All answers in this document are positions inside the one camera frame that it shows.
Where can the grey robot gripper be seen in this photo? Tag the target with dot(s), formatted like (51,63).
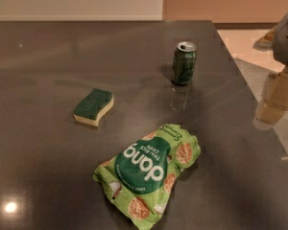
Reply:
(287,40)

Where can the green and yellow sponge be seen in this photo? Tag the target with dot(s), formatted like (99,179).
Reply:
(94,107)

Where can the green soda can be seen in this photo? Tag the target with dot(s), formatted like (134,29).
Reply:
(184,63)

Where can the green rice chip bag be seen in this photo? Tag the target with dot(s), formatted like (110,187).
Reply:
(138,181)

